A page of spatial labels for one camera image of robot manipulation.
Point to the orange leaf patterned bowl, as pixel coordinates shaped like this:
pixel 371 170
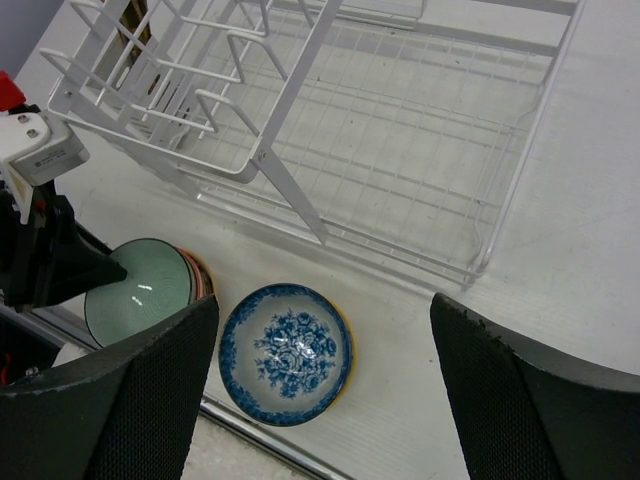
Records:
pixel 208 274

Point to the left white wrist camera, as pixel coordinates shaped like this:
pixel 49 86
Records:
pixel 36 148

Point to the blue floral bowl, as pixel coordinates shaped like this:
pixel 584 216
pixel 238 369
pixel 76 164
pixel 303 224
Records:
pixel 283 354

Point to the white wire dish rack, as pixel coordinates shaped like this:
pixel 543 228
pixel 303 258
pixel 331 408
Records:
pixel 392 132

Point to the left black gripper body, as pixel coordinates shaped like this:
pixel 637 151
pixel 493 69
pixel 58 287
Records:
pixel 26 251

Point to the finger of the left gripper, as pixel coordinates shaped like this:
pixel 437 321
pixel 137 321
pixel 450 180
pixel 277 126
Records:
pixel 70 260

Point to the gold spoon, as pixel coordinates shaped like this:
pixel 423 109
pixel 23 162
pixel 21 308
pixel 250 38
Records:
pixel 132 18

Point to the white cutlery holder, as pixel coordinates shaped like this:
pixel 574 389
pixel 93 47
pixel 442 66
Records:
pixel 138 87

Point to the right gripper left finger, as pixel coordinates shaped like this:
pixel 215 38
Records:
pixel 126 411

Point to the yellow teal patterned bowl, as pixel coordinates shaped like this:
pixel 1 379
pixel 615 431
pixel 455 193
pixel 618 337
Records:
pixel 353 355

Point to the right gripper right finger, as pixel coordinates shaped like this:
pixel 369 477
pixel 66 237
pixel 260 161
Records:
pixel 525 410

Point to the red pink patterned bowl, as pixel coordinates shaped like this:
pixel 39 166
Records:
pixel 200 285

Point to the dark green bowl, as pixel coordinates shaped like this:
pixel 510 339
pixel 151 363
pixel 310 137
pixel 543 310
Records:
pixel 158 284

